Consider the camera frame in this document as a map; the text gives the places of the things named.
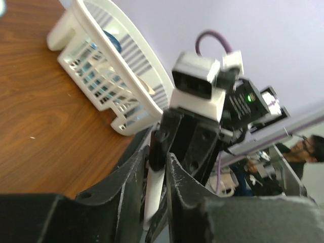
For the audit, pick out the small black pen cap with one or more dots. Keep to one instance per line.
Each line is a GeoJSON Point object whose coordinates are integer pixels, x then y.
{"type": "Point", "coordinates": [158, 150]}

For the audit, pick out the beige plate in rack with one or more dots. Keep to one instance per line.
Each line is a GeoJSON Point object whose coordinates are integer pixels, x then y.
{"type": "Point", "coordinates": [107, 72]}

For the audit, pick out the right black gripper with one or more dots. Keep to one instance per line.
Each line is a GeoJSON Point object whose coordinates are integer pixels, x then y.
{"type": "Point", "coordinates": [194, 140]}

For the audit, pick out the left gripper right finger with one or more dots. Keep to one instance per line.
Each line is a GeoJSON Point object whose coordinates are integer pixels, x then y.
{"type": "Point", "coordinates": [197, 215]}

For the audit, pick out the white pen black tip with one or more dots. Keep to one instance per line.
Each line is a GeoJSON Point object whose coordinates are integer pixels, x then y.
{"type": "Point", "coordinates": [153, 194]}

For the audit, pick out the light blue plate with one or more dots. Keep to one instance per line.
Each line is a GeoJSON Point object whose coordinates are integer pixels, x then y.
{"type": "Point", "coordinates": [102, 94]}

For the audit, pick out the aluminium frame rail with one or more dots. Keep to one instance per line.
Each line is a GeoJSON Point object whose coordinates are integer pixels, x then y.
{"type": "Point", "coordinates": [308, 121]}

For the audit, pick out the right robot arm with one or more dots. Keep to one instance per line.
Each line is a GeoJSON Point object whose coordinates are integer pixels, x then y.
{"type": "Point", "coordinates": [245, 107]}

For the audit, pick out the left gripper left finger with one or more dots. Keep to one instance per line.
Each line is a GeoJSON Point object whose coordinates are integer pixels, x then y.
{"type": "Point", "coordinates": [109, 211]}

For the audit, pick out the white plastic dish rack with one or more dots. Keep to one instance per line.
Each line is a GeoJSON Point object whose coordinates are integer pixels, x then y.
{"type": "Point", "coordinates": [109, 59]}

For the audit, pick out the person in black shirt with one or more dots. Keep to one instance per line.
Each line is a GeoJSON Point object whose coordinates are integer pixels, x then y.
{"type": "Point", "coordinates": [307, 150]}

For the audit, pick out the blue white bowl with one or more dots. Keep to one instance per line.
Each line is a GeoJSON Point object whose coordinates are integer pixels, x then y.
{"type": "Point", "coordinates": [114, 41]}

